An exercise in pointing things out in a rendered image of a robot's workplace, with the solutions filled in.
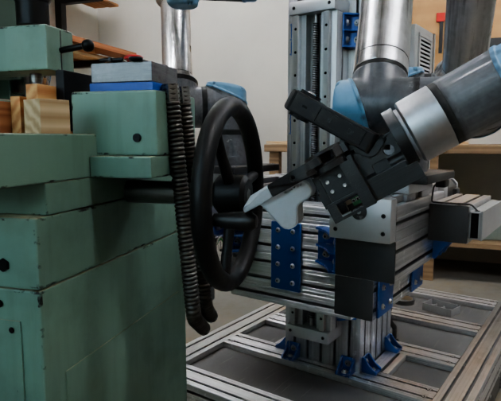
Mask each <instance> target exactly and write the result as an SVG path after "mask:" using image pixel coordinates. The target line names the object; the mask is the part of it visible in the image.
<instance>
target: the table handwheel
mask: <svg viewBox="0 0 501 401"><path fill-rule="evenodd" d="M231 116H232V117H233V118H234V119H235V121H236V122H237V124H238V126H239V129H240V132H241V135H242V138H243V144H244V148H245V153H246V159H247V175H234V174H233V172H232V169H231V165H230V162H229V160H228V157H227V151H226V148H225V145H224V142H223V136H222V132H223V129H224V126H225V124H226V122H227V120H228V119H229V118H230V117H231ZM216 158H217V162H218V165H219V170H220V173H221V174H220V175H219V176H218V177H217V178H216V179H215V181H214V182H213V173H214V167H215V161H216ZM172 183H173V182H172V181H141V180H129V181H127V182H126V184H125V186H124V191H123V192H124V197H125V199H126V201H127V202H133V203H154V204H174V201H175V200H174V198H173V197H174V195H173V192H174V191H173V186H172ZM188 187H189V189H188V191H189V196H190V197H189V200H190V202H189V204H190V219H191V229H192V240H193V245H194V249H195V253H196V258H197V261H198V263H199V266H200V269H201V271H202V273H203V275H204V277H205V278H206V280H207V281H208V283H209V284H210V285H211V286H212V287H214V288H215V289H217V290H219V291H225V292H228V291H231V290H234V289H235V288H237V287H238V286H239V285H240V284H241V283H242V282H243V280H244V279H245V277H246V276H247V274H248V272H249V270H250V268H251V265H252V263H253V260H254V256H255V252H256V249H257V246H258V239H259V234H260V229H261V223H262V208H263V207H262V206H261V205H259V206H257V207H255V208H253V209H251V210H250V211H248V212H253V213H254V214H255V215H256V216H258V226H257V228H255V229H254V230H252V231H244V232H243V239H242V243H241V245H240V249H239V253H238V255H237V257H236V260H235V262H234V264H233V266H231V258H232V248H233V241H234V234H235V230H233V229H227V228H224V229H223V246H222V253H221V260H219V256H218V253H217V250H216V242H215V237H214V231H213V223H212V206H214V208H215V210H216V211H217V212H218V213H222V212H244V211H243V207H244V205H245V204H246V202H247V201H248V199H249V197H250V196H251V195H252V194H254V193H256V192H257V191H259V190H260V189H262V188H264V183H263V164H262V149H261V143H260V139H259V135H258V129H257V126H256V123H255V120H254V117H253V115H252V114H251V111H250V109H249V108H248V106H247V105H246V104H245V103H244V102H243V101H242V100H241V99H238V98H236V97H232V96H228V97H224V98H222V99H220V100H219V101H217V102H216V103H215V104H214V105H213V106H212V108H211V109H210V111H209V112H208V113H207V115H206V117H205V119H204V121H203V124H202V126H201V128H200V133H199V135H198V139H197V142H196V148H195V152H194V157H193V162H192V174H191V183H188Z"/></svg>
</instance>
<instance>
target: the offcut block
mask: <svg viewBox="0 0 501 401"><path fill-rule="evenodd" d="M23 104H24V119H25V133H34V134H71V129H70V110H69V100H62V99H24V100H23Z"/></svg>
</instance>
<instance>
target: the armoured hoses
mask: <svg viewBox="0 0 501 401"><path fill-rule="evenodd" d="M161 90H162V91H164V92H165V94H166V101H167V102H166V105H167V108H166V109H167V119H168V121H167V123H168V128H169V129H168V132H169V135H168V136H169V151H170V152H169V155H170V158H169V159H170V160H171V162H170V164H171V166H170V168H171V169H172V170H171V173H172V175H171V177H172V178H173V179H172V182H173V183H172V186H173V191H174V192H173V195H174V197H173V198H174V200H175V201H174V204H175V205H174V207H175V212H176V214H175V216H176V217H177V218H176V221H177V222H176V224H177V230H178V231H177V234H178V236H177V237H178V238H179V239H178V242H179V244H178V246H179V251H180V252H179V254H180V255H181V256H180V259H181V261H180V262H181V271H182V273H181V275H182V280H183V281H182V283H183V284H184V285H183V288H184V289H183V291H184V300H185V302H184V303H185V306H184V307H185V309H186V310H185V312H186V318H187V322H188V324H189V325H190V326H191V327H192V328H193V329H195V330H196V331H197V332H198V333H199V334H200V335H202V336H205V335H208V333H210V325H209V324H208V322H211V323H212V322H215V321H216V320H217V317H218V314H217V311H216V309H215V308H214V306H213V303H212V294H211V292H212V291H211V290H210V289H211V287H210V284H209V283H208V281H207V280H206V278H205V277H204V275H203V273H202V271H201V269H200V266H199V263H198V261H197V258H196V253H195V249H194V245H193V240H192V229H191V219H190V204H189V202H190V200H189V197H190V196H189V191H188V189H189V187H188V183H191V174H192V162H193V157H194V152H195V148H196V146H194V145H195V144H196V143H195V142H194V140H195V138H194V135H195V134H194V133H193V131H194V129H193V127H194V126H193V125H192V123H193V121H192V118H193V117H192V112H191V110H192V108H191V105H192V104H191V99H190V93H189V92H190V90H189V86H181V87H179V84H177V83H174V84H162V86H161Z"/></svg>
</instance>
